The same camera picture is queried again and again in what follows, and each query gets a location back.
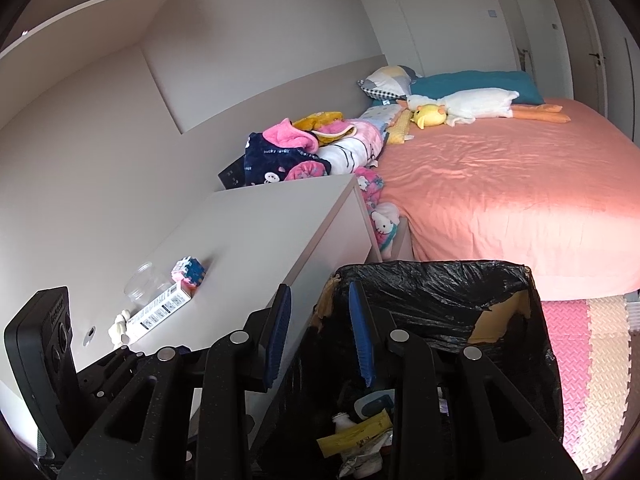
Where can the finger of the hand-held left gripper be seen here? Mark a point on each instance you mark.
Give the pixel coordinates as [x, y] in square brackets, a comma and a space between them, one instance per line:
[105, 372]

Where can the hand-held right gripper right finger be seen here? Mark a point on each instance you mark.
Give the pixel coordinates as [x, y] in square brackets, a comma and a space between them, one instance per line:
[361, 330]

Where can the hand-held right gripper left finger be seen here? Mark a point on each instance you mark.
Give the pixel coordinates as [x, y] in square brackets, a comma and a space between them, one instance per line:
[277, 335]

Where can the light blue plastic package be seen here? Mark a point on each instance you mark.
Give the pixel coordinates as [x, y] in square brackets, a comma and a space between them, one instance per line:
[372, 404]

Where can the cardboard bin with black bag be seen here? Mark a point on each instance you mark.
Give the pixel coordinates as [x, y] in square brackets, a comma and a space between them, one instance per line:
[450, 290]

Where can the yellow wrapper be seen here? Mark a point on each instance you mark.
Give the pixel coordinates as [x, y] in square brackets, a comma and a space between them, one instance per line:
[350, 435]

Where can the white snack wrapper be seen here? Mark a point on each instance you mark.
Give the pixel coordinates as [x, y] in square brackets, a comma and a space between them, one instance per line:
[360, 462]

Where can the white crumpled tissue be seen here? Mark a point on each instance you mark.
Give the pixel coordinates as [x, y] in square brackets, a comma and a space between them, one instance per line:
[120, 330]

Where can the white cardboard medicine box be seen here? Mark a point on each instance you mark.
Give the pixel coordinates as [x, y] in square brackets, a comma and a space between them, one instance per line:
[160, 310]

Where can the clear plastic jar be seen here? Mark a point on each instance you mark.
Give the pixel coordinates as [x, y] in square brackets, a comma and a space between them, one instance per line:
[142, 280]

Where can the pink blue toy cube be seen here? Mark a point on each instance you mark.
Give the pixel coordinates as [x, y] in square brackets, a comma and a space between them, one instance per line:
[190, 271]

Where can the white desk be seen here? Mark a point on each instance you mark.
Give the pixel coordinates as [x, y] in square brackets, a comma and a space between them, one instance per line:
[280, 225]

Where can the pink cat print blanket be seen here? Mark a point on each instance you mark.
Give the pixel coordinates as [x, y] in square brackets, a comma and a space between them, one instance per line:
[372, 190]

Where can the dark box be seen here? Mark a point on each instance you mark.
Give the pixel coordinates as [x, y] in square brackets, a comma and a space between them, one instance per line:
[231, 175]

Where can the navy printed blanket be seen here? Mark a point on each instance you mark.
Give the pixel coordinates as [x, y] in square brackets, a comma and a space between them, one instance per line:
[265, 160]

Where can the pink white printed blanket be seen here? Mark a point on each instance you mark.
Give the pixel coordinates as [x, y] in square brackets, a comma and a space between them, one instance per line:
[350, 150]

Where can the pink fleece garment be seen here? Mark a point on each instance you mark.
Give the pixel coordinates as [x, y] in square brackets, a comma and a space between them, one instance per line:
[285, 135]

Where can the bed with pink sheet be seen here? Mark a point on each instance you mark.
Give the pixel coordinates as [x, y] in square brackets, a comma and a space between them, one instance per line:
[500, 185]

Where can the pale yellow long pillow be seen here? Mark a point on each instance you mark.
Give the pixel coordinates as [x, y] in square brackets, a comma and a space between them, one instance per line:
[400, 130]

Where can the yellow cloth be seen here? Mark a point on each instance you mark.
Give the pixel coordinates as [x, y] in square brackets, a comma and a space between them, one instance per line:
[320, 121]

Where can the pink cream foam floor mat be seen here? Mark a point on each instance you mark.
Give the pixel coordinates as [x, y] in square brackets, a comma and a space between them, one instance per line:
[575, 340]

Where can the yellow duck plush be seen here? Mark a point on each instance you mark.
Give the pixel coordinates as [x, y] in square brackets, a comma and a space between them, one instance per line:
[427, 116]

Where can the checkered patchwork pillow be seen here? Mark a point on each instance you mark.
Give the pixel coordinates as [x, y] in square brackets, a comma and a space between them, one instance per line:
[387, 80]

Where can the white goose plush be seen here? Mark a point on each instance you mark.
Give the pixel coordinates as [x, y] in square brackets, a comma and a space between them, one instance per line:
[475, 102]

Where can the teal pillow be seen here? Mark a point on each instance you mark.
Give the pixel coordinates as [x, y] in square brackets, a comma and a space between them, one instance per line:
[475, 80]

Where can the white room door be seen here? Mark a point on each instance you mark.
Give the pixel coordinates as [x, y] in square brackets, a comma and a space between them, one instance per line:
[587, 20]

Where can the white wall shelf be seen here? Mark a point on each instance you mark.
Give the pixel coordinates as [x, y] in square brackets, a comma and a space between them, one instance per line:
[100, 10]

